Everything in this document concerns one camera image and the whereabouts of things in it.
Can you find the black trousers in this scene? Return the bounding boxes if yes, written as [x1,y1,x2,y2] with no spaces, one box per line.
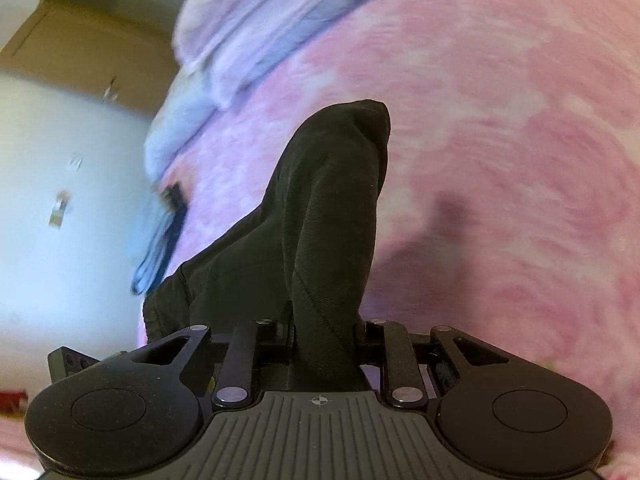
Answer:
[143,100,390,391]

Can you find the pink floral bedspread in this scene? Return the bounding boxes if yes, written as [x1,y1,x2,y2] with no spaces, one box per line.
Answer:
[165,0,639,479]

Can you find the folded light blue clothes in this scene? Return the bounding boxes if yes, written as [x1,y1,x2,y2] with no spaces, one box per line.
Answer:
[127,183,188,296]

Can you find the lilac striped duvet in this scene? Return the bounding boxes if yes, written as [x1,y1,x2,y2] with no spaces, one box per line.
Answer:
[143,0,368,183]

